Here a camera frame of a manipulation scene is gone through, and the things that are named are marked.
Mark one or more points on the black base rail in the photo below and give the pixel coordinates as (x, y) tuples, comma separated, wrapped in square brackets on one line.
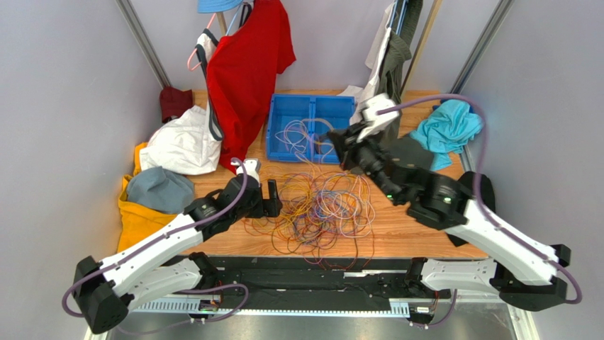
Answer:
[(222, 285)]

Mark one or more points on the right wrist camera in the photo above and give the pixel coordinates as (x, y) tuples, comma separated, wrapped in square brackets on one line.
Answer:
[(377, 113)]

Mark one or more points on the grey-blue cloth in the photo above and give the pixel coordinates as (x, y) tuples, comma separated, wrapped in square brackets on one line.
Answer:
[(160, 189)]

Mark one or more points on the metal corner rail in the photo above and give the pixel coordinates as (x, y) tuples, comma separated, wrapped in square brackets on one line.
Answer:
[(480, 47), (137, 29)]

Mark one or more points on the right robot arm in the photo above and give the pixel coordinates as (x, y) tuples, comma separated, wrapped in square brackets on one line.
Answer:
[(519, 270)]

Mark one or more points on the red t-shirt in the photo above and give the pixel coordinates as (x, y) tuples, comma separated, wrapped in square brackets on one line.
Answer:
[(241, 76)]

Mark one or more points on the metal corner rail right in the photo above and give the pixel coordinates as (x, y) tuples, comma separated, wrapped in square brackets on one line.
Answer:
[(480, 47)]

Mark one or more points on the dark blue cloth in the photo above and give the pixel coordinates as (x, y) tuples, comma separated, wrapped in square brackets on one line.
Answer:
[(453, 103)]

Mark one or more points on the wooden pole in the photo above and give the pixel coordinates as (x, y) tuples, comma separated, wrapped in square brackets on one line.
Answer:
[(429, 23)]

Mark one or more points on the yellow cloth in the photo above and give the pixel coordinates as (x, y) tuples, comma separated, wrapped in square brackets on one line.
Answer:
[(138, 222)]

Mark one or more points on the dark red cloth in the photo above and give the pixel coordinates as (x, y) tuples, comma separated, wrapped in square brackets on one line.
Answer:
[(174, 103)]

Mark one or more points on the pink hanger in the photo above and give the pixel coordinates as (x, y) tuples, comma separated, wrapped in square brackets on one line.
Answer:
[(205, 47)]

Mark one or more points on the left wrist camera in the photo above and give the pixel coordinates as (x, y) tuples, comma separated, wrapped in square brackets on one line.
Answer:
[(250, 166)]

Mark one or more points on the olive green hanging garment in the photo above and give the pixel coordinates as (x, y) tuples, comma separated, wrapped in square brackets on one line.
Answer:
[(401, 25)]

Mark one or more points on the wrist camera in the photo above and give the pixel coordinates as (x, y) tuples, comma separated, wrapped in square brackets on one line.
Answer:
[(377, 113), (250, 166)]

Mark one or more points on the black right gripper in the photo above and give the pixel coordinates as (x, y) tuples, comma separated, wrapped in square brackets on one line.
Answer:
[(349, 145)]

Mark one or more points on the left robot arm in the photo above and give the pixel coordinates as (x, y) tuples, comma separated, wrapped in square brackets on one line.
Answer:
[(106, 291)]

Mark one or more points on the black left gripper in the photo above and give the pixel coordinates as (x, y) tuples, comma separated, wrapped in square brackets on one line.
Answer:
[(269, 207)]

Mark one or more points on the metal corner rail left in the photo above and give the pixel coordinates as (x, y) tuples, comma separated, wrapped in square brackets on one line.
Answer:
[(137, 29)]

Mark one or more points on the blue divided plastic bin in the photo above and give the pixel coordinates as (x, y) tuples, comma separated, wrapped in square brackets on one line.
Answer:
[(298, 124)]

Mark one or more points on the white cloth with black trim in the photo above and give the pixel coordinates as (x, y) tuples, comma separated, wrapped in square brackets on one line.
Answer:
[(188, 145)]

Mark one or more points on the turquoise cloth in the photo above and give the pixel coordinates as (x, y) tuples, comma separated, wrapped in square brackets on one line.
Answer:
[(443, 134)]

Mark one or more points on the blue hat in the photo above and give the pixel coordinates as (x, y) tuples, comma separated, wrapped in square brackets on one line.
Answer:
[(214, 6)]

